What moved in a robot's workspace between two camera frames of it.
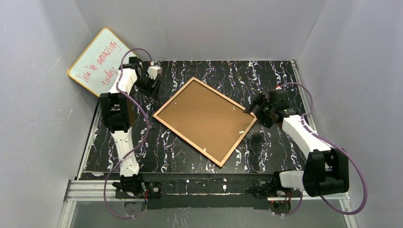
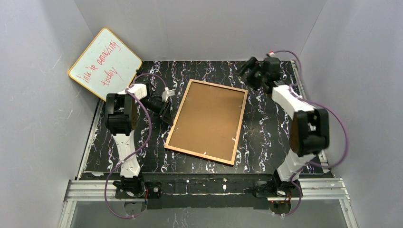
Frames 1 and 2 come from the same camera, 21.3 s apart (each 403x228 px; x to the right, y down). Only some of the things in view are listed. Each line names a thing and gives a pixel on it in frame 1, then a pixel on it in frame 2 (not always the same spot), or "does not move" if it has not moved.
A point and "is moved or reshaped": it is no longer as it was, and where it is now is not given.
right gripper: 261,107 -> 249,72
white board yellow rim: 97,68 does not move
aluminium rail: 83,190 does not move
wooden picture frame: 220,164 is moved or reshaped
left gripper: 147,82 -> 164,110
